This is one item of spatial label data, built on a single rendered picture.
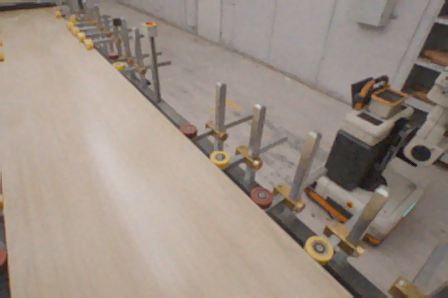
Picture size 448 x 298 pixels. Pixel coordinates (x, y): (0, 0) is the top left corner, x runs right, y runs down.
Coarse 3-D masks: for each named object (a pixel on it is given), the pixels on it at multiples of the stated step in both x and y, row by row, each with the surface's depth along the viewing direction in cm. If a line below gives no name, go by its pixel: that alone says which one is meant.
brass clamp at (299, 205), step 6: (276, 186) 103; (276, 192) 103; (282, 192) 101; (288, 192) 101; (288, 198) 98; (300, 198) 98; (288, 204) 99; (294, 204) 96; (300, 204) 96; (294, 210) 97; (300, 210) 98
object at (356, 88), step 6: (366, 78) 168; (372, 78) 171; (354, 84) 159; (360, 84) 163; (354, 90) 160; (360, 90) 164; (372, 90) 168; (378, 90) 171; (354, 96) 162; (360, 96) 154; (366, 96) 168; (354, 102) 163; (360, 102) 156; (366, 102) 170
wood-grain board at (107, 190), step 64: (0, 64) 176; (64, 64) 179; (0, 128) 115; (64, 128) 117; (128, 128) 119; (64, 192) 87; (128, 192) 88; (192, 192) 90; (64, 256) 69; (128, 256) 70; (192, 256) 71; (256, 256) 72
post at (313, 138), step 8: (312, 136) 79; (320, 136) 79; (304, 144) 83; (312, 144) 80; (304, 152) 84; (312, 152) 82; (304, 160) 85; (312, 160) 85; (304, 168) 87; (296, 176) 91; (304, 176) 89; (296, 184) 93; (304, 184) 93; (296, 192) 94; (296, 200) 97; (288, 216) 103
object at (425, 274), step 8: (440, 248) 83; (432, 256) 80; (440, 256) 80; (424, 264) 80; (432, 264) 78; (424, 272) 76; (432, 272) 76; (416, 280) 74; (424, 280) 74; (424, 288) 72
